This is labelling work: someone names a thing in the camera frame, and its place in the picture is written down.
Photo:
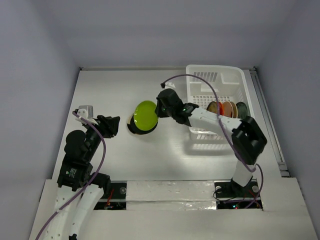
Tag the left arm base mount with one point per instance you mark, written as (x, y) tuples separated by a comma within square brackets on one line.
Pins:
[(115, 199)]

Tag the orange plate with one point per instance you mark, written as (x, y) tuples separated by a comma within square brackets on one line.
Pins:
[(220, 107)]

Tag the green plate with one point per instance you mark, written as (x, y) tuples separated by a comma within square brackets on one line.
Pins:
[(146, 106)]

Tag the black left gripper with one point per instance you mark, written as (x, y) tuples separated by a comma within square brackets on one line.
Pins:
[(108, 124)]

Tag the dark grey-green plate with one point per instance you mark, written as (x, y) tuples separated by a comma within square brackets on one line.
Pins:
[(242, 110)]

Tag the black plate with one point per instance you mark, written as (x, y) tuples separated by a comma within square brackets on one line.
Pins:
[(142, 123)]

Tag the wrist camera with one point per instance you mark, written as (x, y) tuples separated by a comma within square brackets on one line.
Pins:
[(86, 112), (168, 85)]

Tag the beige plate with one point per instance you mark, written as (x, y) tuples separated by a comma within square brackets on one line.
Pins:
[(134, 129)]

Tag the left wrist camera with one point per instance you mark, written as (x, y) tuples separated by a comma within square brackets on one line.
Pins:
[(86, 112)]

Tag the tan plate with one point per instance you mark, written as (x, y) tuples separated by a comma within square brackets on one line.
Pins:
[(230, 109)]

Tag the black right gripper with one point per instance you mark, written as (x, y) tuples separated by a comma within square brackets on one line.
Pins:
[(163, 104)]

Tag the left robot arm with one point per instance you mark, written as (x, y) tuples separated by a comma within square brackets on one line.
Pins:
[(79, 188)]

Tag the white foil-taped front bar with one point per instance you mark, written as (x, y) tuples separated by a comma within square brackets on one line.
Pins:
[(182, 195)]

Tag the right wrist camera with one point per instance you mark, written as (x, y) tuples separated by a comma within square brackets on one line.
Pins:
[(168, 85)]

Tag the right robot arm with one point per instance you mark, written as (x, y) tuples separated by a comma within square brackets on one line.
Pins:
[(244, 136)]

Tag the white plastic dish rack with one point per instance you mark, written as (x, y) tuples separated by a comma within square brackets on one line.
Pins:
[(218, 83)]

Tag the yellow patterned brown-rim plate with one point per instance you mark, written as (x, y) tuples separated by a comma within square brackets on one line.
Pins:
[(212, 107)]

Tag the metal rail at right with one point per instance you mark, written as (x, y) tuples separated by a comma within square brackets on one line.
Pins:
[(284, 171)]

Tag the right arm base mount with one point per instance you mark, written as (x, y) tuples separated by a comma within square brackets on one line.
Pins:
[(229, 196)]

